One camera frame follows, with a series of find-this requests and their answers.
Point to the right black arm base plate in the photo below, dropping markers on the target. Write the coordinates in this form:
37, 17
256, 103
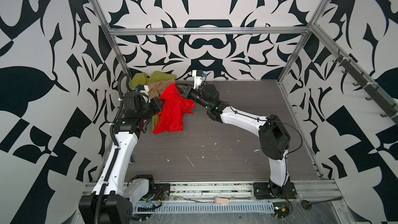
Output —
272, 191

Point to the aluminium front rail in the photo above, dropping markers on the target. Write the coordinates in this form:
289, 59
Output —
201, 191

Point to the small electronics board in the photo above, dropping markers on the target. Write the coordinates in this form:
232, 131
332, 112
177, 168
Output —
281, 210

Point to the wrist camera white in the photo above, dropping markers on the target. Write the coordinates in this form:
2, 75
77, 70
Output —
199, 78
143, 89

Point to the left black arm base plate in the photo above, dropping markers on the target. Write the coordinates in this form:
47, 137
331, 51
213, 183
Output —
159, 191

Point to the white slotted cable duct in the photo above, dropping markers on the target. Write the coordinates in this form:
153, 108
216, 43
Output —
207, 208

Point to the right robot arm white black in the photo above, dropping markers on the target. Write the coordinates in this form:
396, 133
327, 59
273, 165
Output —
271, 131

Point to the red cloth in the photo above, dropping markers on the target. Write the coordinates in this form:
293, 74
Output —
174, 109

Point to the green cloth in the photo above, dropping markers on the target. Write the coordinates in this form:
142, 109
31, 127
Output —
144, 79

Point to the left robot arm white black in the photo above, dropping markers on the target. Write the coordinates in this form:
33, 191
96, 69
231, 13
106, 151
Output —
110, 201

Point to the aluminium cage frame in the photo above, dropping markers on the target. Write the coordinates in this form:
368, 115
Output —
288, 40

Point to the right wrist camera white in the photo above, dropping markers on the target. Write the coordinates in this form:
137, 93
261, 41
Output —
199, 78

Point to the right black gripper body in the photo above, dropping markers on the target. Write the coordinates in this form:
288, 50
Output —
198, 96

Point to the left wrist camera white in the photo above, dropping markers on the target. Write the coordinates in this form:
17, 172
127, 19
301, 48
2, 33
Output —
143, 89

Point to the beige cloth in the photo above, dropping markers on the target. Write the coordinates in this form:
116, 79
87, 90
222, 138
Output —
157, 88

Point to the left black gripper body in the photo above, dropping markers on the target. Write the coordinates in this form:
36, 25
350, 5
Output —
148, 109

